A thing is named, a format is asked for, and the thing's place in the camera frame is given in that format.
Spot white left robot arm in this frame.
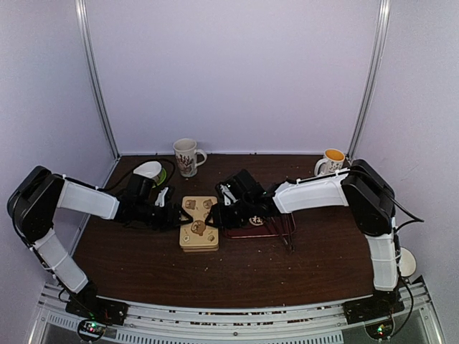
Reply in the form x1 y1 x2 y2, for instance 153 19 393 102
7 166 193 318

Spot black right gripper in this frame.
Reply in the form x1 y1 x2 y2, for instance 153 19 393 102
204 198 255 229

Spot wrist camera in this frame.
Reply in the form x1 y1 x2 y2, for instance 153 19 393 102
154 186 175 207
215 183 237 206

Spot right aluminium frame post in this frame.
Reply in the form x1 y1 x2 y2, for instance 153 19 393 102
347 0 391 161

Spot floral mug beige inside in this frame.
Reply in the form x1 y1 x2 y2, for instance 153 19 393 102
173 138 207 178

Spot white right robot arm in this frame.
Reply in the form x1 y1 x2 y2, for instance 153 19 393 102
204 159 401 317

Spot metal tongs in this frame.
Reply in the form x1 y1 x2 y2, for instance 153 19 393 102
265 214 295 253

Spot red lacquer tray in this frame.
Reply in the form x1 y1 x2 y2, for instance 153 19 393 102
222 217 276 239

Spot beige tin box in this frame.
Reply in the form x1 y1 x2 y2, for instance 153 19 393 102
182 245 219 253

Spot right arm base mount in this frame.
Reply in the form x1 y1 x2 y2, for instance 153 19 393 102
343 297 405 325

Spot bear print tin lid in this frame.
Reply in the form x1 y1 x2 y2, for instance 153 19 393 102
179 196 219 249

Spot white cup near arm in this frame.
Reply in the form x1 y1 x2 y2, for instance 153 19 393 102
399 247 417 277

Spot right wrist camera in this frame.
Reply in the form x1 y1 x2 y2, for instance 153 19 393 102
215 183 237 206

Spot white bowl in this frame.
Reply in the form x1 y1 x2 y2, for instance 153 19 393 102
133 161 162 180

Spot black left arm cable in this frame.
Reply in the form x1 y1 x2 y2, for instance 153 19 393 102
102 157 176 191

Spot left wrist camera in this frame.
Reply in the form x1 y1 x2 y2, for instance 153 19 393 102
154 186 175 207

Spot aluminium frame post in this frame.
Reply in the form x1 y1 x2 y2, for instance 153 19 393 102
347 0 391 161
75 0 120 159

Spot metal front rail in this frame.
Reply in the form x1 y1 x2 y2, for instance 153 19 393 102
28 279 445 344

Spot green saucer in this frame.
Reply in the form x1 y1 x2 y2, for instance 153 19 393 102
154 168 167 186

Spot left aluminium frame post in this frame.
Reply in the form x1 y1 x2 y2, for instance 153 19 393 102
75 0 120 159

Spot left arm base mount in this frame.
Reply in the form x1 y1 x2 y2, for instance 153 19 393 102
65 298 129 325

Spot white mug yellow inside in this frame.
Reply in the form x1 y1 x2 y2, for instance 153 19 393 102
313 148 346 176

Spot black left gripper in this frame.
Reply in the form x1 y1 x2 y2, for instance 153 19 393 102
136 201 194 232

